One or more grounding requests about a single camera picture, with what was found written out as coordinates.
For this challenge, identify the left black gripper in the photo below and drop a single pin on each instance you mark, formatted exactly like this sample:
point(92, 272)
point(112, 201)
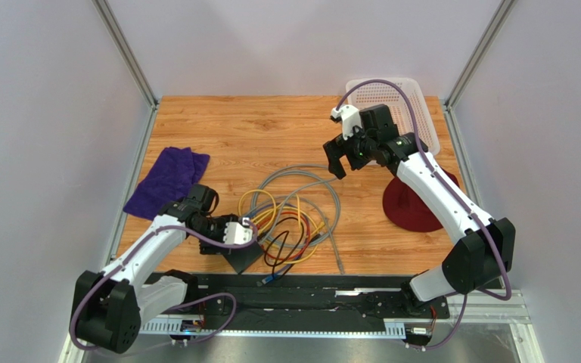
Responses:
point(222, 221)

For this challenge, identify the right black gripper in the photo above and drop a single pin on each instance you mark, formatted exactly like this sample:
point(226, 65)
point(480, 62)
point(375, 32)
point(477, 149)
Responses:
point(344, 148)

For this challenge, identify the black network switch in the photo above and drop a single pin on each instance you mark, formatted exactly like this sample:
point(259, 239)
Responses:
point(241, 259)

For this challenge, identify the purple cloth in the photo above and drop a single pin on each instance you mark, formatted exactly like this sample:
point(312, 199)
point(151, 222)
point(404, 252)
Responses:
point(170, 178)

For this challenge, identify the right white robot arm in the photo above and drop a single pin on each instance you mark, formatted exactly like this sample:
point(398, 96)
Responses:
point(483, 246)

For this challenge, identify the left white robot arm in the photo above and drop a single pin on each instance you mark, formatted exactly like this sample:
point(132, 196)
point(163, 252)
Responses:
point(111, 306)

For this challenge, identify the dark red cap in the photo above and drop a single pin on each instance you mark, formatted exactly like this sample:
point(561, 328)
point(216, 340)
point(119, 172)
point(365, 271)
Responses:
point(405, 209)

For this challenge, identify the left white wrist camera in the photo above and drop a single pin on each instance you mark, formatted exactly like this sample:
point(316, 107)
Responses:
point(240, 234)

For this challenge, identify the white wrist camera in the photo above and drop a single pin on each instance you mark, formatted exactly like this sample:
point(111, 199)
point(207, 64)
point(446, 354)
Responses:
point(240, 234)
point(349, 118)

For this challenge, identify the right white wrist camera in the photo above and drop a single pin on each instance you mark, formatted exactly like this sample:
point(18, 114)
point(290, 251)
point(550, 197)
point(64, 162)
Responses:
point(349, 118)

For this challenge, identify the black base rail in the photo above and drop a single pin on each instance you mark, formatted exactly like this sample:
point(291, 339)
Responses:
point(306, 304)

